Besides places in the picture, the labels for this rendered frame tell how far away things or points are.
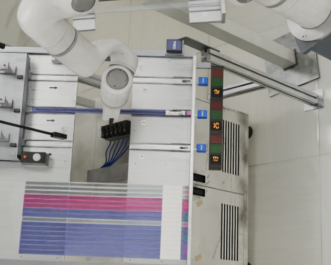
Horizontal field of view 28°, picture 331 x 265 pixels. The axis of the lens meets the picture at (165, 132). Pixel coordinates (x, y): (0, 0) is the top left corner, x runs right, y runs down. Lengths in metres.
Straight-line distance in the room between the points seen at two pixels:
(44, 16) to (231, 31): 1.10
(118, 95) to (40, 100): 0.42
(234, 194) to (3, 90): 1.05
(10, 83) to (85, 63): 0.48
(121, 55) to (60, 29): 0.28
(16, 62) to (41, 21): 0.60
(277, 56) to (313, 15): 0.89
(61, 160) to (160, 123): 0.33
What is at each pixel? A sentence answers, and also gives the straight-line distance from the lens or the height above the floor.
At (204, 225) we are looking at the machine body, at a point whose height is 0.32.
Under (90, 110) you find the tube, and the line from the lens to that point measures 2.10.
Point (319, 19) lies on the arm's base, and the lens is 1.86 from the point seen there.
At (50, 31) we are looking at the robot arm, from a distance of 1.59.
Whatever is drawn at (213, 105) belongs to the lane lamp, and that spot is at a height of 0.66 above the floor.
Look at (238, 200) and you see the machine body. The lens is 2.68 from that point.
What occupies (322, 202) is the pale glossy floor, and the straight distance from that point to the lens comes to 2.60.
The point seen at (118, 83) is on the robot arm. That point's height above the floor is 1.09.
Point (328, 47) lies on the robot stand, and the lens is 1.94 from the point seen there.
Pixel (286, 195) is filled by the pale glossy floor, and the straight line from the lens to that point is 2.70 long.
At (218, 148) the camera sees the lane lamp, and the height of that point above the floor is 0.65.
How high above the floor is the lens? 2.15
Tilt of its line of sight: 42 degrees down
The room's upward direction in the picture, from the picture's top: 74 degrees counter-clockwise
